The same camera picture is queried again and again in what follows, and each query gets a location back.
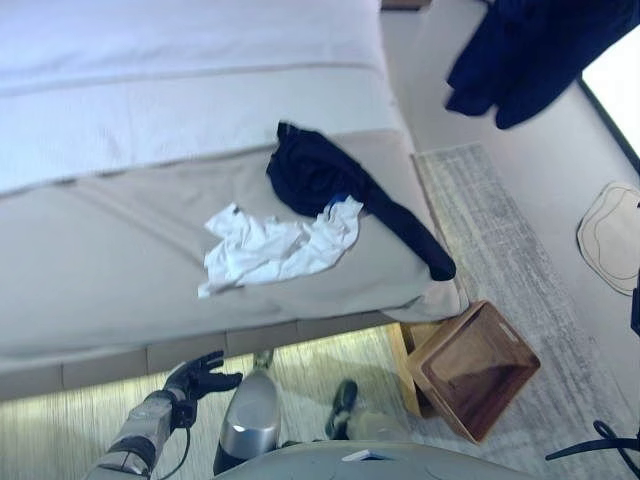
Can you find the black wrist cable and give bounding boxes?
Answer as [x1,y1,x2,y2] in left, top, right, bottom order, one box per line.
[149,399,197,479]
[543,419,640,465]

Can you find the white shirt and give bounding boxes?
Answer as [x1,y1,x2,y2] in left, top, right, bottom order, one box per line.
[197,195,365,300]

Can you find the grey bed frame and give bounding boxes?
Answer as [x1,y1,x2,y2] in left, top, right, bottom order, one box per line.
[0,313,402,402]

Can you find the small beige oval rug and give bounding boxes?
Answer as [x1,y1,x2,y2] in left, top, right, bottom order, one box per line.
[575,181,640,298]

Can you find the navy blue garment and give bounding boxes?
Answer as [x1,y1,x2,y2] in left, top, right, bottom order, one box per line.
[444,0,640,132]

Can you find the grey robot torso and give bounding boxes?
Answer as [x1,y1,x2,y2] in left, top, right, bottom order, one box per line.
[214,439,519,480]

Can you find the white duvet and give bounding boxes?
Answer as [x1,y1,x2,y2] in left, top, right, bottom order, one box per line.
[0,0,402,195]

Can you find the wooden bed leg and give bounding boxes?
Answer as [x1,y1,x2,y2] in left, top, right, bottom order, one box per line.
[386,321,442,419]

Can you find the silver left robot leg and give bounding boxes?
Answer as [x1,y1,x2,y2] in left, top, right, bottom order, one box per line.
[213,348,282,476]

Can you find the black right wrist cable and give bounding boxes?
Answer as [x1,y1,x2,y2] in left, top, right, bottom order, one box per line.
[543,419,640,465]

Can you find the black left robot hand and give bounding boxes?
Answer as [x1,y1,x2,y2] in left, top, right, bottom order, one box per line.
[164,349,245,402]

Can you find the grey area rug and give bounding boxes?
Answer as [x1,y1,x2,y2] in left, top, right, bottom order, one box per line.
[0,142,640,480]

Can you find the brown wicker basket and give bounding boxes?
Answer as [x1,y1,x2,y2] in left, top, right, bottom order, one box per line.
[406,299,543,446]

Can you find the bright window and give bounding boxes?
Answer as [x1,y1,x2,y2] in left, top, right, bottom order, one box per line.
[581,37,640,174]

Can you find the black trousers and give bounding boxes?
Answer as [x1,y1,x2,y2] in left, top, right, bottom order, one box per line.
[265,121,458,283]

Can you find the bed with grey cover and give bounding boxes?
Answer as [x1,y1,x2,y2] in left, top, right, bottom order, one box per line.
[0,127,472,362]

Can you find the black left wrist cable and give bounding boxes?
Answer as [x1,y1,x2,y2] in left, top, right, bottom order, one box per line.
[149,399,197,479]

